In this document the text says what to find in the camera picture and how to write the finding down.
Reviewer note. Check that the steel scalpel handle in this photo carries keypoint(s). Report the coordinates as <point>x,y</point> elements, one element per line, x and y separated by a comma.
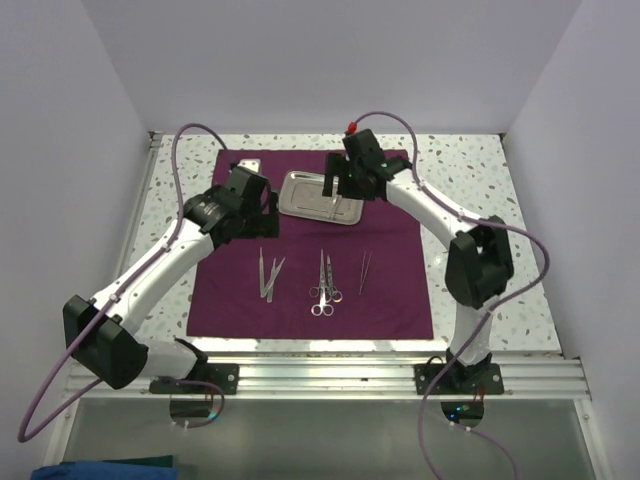
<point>271,282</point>
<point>279,265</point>
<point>262,283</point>

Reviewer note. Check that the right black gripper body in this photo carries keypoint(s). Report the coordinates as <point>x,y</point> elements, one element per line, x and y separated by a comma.
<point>353,187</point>

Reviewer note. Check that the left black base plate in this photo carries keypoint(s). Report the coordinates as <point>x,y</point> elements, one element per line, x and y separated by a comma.
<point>223,375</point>

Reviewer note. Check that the blue cloth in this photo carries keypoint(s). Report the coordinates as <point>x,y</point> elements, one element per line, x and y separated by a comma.
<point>86,470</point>

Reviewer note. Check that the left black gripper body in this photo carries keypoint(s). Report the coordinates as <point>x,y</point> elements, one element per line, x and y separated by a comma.
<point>257,224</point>

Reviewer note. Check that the steel scissors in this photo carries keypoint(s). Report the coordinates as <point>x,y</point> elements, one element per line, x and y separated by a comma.
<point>334,294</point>
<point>322,307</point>

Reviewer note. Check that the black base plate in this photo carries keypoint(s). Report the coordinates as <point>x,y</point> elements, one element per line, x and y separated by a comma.
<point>478,380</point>
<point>223,375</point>

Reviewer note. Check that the steel instrument tray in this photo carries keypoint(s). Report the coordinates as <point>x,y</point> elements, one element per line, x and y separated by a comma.
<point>301,197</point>

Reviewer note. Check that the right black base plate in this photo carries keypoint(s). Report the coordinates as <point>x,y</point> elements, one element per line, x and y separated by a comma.
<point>478,380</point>

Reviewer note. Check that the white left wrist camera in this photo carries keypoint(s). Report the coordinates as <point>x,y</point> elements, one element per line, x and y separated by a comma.
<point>252,164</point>

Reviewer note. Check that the green cloth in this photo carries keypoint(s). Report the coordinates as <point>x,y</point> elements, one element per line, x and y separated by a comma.
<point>163,461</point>

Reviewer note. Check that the purple surgical cloth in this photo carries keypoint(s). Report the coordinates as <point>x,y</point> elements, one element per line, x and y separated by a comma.
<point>394,304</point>

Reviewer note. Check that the broad steel tweezers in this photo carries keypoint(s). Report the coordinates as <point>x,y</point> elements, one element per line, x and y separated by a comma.
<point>334,206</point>

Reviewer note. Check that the thin steel tweezers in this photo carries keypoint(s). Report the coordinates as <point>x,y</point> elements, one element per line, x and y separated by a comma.
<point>367,256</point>

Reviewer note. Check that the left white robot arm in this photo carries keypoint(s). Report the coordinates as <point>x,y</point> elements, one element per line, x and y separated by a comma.
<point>102,330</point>

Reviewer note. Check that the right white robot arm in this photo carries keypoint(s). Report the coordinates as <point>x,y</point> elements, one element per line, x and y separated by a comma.
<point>479,263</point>

